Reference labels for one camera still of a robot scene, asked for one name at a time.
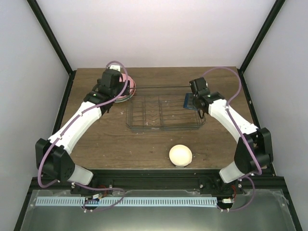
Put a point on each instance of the wire dish rack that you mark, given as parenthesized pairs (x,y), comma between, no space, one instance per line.
(160,108)

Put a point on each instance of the light blue slotted strip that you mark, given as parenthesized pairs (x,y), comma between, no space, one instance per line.
(128,201)

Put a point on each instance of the metal front tray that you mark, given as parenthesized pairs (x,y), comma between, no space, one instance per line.
(259,210)

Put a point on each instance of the black frame post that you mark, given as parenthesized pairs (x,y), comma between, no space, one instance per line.
(277,6)
(34,5)

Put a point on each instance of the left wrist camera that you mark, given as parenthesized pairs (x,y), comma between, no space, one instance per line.
(115,67)

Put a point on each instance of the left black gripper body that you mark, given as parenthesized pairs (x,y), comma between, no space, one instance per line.
(126,92)

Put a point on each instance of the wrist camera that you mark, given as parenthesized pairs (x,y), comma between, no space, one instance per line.
(198,85)
(115,67)

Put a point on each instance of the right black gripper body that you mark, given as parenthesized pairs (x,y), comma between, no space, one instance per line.
(196,99)

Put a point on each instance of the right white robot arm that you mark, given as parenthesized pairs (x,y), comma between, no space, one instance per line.
(254,145)

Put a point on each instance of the right black frame post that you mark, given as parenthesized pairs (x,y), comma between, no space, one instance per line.
(277,6)

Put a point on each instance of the left black frame post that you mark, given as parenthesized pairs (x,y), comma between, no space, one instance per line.
(34,5)

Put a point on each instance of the dark blue mug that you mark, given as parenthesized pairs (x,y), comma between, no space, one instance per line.
(188,102)

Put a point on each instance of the teal white bowl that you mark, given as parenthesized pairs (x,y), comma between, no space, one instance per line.
(180,155)

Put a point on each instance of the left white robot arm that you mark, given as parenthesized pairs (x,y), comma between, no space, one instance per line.
(53,155)

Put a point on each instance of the mint green plate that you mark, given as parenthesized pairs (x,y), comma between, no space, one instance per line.
(123,98)

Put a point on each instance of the pink top plate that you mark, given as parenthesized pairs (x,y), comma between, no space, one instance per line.
(130,87)

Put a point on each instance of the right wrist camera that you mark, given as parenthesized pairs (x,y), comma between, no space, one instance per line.
(198,85)

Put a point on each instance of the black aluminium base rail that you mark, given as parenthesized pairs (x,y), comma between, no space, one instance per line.
(207,181)

